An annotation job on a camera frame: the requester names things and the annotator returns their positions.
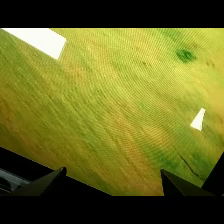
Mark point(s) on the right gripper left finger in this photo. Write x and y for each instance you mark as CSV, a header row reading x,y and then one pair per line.
x,y
46,185

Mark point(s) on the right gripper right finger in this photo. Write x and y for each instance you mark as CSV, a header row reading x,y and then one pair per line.
x,y
176,186

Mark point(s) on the silver frame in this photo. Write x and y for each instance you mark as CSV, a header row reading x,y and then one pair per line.
x,y
10,181

